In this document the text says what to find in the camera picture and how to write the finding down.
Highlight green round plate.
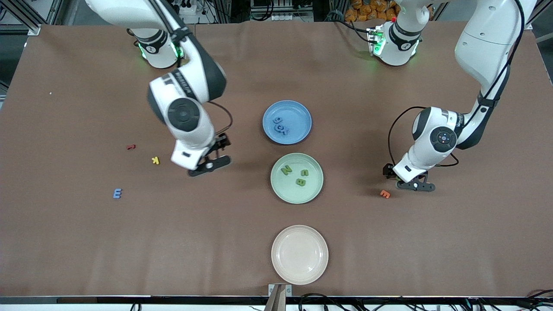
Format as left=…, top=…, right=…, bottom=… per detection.
left=270, top=152, right=324, bottom=204

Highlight blue round plate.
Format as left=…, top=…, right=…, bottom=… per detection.
left=262, top=100, right=312, bottom=145

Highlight beige round plate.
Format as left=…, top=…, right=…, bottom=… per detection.
left=271, top=225, right=329, bottom=286

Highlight brown table cover sheet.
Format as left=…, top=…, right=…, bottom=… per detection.
left=0, top=19, right=553, bottom=298

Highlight white power strip with plugs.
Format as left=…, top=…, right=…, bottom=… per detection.
left=175, top=0, right=208, bottom=16

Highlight long white power strip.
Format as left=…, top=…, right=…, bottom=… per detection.
left=251, top=11, right=314, bottom=22

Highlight orange mesh bag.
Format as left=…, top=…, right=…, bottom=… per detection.
left=346, top=0, right=398, bottom=22

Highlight grey metal bracket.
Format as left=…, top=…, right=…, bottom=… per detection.
left=268, top=283, right=292, bottom=311

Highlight tangled black cables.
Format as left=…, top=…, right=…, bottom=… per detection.
left=298, top=289, right=553, bottom=311

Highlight aluminium frame profile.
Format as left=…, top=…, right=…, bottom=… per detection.
left=0, top=0, right=57, bottom=36

